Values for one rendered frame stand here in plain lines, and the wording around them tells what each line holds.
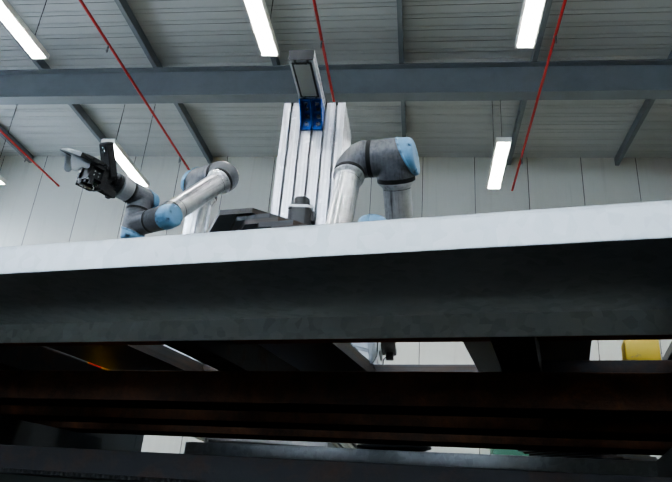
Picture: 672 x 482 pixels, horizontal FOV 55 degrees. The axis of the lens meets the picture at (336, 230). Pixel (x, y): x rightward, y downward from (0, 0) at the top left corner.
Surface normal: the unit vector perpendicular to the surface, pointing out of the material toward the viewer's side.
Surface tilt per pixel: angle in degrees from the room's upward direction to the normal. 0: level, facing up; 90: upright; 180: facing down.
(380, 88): 90
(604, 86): 90
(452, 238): 90
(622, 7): 180
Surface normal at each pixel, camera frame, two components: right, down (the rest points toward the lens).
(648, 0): -0.07, 0.91
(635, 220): -0.31, -0.41
